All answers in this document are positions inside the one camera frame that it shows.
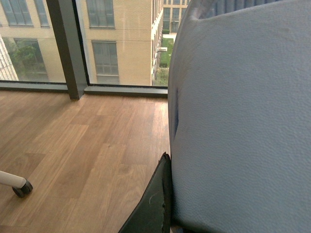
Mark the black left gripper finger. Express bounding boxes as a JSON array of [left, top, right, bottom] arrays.
[[119, 153, 173, 233]]

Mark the light blue slipper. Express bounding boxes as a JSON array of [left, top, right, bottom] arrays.
[[168, 0, 311, 233]]

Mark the white chair leg with caster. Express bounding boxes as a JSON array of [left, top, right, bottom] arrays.
[[0, 171, 33, 198]]

